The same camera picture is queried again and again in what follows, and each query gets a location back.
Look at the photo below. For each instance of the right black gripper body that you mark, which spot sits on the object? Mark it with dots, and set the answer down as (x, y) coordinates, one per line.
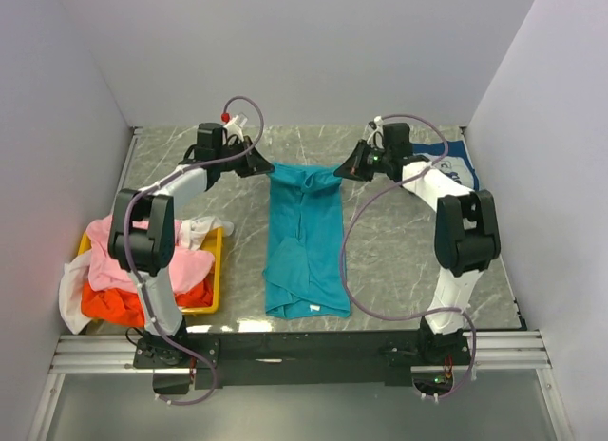
(368, 162)

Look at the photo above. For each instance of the pink t shirt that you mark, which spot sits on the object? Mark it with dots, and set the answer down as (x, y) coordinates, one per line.
(189, 266)

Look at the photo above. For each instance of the white t shirt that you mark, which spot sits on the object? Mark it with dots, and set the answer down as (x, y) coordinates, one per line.
(76, 272)

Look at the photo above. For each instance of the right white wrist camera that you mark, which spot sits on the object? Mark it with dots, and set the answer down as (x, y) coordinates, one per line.
(376, 137)

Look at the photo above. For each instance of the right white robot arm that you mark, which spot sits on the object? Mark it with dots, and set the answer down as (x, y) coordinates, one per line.
(466, 231)

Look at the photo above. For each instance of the yellow plastic bin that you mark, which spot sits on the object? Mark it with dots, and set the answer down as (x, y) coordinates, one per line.
(211, 275)

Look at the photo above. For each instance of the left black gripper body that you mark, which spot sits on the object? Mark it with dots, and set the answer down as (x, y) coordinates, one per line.
(243, 164)

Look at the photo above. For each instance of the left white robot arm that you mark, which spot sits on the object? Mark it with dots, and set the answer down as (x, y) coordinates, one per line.
(142, 237)

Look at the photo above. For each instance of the folded navy printed t shirt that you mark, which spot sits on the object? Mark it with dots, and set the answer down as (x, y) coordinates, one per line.
(456, 164)

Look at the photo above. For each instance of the teal t shirt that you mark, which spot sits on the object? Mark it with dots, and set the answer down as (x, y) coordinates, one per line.
(305, 233)

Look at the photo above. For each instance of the orange t shirt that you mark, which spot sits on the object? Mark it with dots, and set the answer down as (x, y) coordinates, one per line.
(119, 307)

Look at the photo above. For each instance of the black base beam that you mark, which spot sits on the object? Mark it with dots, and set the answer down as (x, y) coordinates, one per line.
(280, 358)

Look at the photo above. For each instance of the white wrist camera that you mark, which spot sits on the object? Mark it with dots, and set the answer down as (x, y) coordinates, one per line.
(376, 137)
(233, 125)

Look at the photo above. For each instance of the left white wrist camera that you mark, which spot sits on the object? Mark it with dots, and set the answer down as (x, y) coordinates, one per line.
(233, 125)

